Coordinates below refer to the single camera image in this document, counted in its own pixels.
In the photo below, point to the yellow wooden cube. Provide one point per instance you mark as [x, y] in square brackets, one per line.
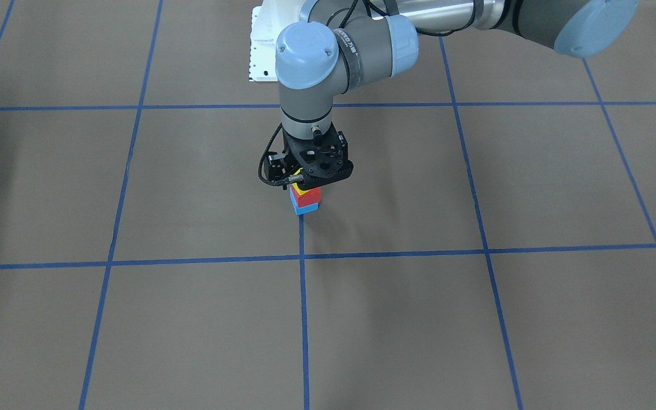
[297, 184]

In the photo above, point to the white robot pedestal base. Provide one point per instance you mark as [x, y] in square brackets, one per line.
[264, 31]

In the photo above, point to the blue wooden cube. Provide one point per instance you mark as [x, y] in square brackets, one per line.
[310, 207]

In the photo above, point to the red wooden cube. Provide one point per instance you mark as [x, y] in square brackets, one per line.
[305, 198]

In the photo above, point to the blue tape grid lines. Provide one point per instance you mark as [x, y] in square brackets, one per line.
[494, 249]

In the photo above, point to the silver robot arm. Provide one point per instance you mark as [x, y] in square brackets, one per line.
[337, 47]

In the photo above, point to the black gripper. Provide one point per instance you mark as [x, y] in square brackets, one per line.
[276, 164]

